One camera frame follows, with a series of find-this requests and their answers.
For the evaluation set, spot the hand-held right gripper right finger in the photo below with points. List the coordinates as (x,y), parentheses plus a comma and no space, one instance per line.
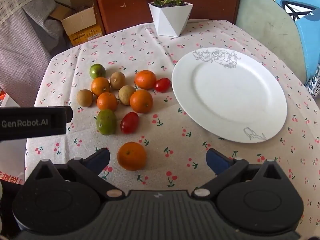
(216,161)

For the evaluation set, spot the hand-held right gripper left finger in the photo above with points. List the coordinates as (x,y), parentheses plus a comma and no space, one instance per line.
(100,158)

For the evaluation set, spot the orange mandarin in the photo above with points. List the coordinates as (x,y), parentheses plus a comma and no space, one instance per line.
(145,79)
(141,101)
(100,86)
(131,156)
(107,101)

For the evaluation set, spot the large green lime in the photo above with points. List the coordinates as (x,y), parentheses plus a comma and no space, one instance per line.
(106,122)

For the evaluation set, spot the white plate grey line print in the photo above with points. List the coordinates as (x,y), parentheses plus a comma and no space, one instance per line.
(225,97)

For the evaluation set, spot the brown longan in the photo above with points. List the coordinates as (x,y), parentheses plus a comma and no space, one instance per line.
(84,98)
(117,80)
(127,94)

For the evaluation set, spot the white bag red print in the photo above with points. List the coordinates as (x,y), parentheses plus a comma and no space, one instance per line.
(12,155)

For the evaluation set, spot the red cherry tomato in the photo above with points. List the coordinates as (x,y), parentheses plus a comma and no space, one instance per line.
(162,85)
(129,122)

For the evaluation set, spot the cherry print tablecloth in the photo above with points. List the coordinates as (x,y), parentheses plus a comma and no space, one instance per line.
(175,135)

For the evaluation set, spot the grey checked cloth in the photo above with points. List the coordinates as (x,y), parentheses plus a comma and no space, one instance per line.
(22,42)

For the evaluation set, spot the small green lime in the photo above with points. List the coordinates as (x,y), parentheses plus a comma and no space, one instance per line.
(97,71)

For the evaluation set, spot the open cardboard box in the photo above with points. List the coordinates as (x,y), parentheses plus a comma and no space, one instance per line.
(80,25)

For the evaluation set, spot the houndstooth blanket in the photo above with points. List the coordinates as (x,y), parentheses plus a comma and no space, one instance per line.
(313,82)

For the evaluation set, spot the pale green mattress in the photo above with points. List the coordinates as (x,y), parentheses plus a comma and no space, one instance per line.
(270,27)

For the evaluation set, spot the potted plant white angular pot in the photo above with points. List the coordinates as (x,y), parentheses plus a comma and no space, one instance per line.
(170,20)

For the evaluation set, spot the brown wooden headboard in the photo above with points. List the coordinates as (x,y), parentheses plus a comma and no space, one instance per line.
(125,5)

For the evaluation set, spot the blue printed quilt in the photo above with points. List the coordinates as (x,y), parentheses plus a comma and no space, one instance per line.
(305,30)

